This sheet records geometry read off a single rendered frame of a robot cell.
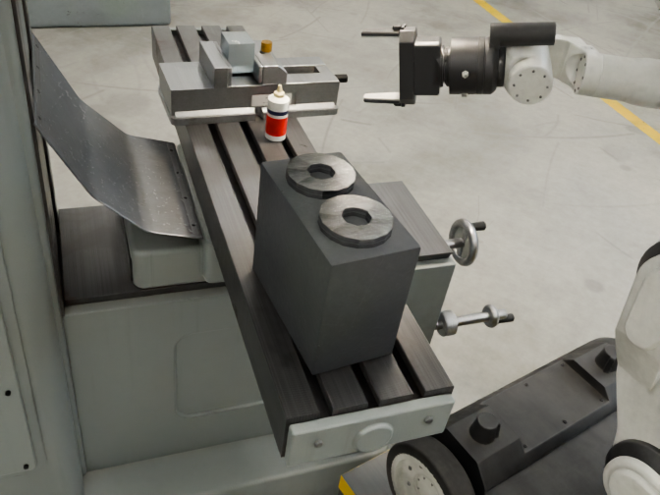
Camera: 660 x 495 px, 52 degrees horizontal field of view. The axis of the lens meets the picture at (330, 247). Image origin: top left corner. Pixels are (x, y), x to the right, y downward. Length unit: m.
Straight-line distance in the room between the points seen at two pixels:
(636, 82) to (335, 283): 0.59
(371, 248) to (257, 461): 0.95
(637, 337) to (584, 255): 1.84
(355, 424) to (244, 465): 0.80
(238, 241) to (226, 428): 0.66
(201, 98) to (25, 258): 0.46
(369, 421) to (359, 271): 0.20
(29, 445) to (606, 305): 1.99
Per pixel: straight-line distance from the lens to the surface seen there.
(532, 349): 2.37
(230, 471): 1.63
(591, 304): 2.65
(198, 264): 1.25
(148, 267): 1.24
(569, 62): 1.17
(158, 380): 1.44
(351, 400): 0.86
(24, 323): 1.22
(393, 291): 0.83
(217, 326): 1.36
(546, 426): 1.35
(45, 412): 1.38
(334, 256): 0.76
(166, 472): 1.63
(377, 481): 1.41
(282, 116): 1.30
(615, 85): 1.13
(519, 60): 1.09
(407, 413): 0.89
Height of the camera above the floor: 1.57
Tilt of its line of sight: 38 degrees down
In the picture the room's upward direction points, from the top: 10 degrees clockwise
